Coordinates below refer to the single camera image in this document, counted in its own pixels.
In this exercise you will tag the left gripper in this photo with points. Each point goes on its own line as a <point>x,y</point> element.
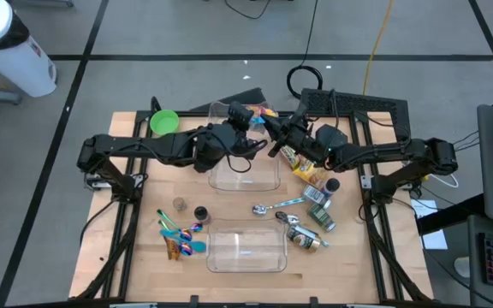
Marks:
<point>240,115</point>

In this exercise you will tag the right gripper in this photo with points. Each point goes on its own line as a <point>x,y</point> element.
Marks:
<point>300,137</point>

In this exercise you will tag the blue ramen noodle packet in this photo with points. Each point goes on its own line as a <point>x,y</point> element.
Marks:
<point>257,116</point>

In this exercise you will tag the red snack packet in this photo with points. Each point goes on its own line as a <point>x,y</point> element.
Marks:
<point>291,156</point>

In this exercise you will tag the small clear spice jar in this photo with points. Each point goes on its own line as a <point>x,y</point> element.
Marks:
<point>179,203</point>

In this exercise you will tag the orange brown snack packet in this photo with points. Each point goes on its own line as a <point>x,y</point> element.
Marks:
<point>171,252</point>

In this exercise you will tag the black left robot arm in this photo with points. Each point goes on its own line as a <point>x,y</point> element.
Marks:
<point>144,147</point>

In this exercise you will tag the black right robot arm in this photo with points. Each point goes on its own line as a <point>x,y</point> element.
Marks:
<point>379,152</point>

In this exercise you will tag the clear plastic bin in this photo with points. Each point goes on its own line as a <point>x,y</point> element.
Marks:
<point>246,246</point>
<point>218,113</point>
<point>246,179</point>

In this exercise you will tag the yellow ramen noodle packet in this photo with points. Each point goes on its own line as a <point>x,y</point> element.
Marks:
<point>310,173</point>

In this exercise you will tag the white label spice jar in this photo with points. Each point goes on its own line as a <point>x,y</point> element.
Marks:
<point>314,195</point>

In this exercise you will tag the green plastic bowl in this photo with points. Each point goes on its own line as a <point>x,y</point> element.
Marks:
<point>164,122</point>

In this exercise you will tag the black perforated metal box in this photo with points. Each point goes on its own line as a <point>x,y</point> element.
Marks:
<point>358,104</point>

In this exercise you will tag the green herb spice jar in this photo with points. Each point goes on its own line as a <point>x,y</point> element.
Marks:
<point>321,217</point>

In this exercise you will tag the white paper sheet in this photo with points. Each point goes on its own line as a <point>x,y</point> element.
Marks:
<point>430,239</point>

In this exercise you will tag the white computer mouse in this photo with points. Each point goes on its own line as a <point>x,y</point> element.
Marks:
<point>462,267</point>

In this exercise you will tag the white trash can black liner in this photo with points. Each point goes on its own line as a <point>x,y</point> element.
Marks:
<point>11,55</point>

